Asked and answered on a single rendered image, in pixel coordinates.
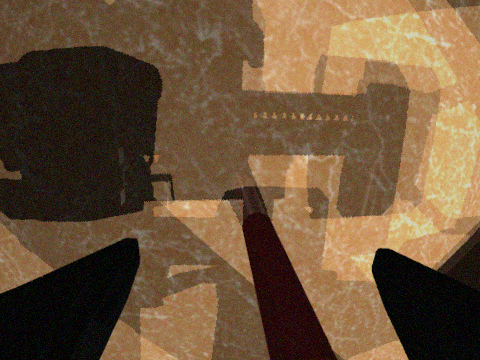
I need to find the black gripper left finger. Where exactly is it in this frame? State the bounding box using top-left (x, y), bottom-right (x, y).
top-left (0, 237), bottom-right (140, 360)

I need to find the dark red peg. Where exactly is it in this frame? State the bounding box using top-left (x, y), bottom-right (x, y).
top-left (241, 213), bottom-right (337, 360)

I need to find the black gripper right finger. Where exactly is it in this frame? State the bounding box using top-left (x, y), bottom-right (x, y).
top-left (372, 248), bottom-right (480, 360)

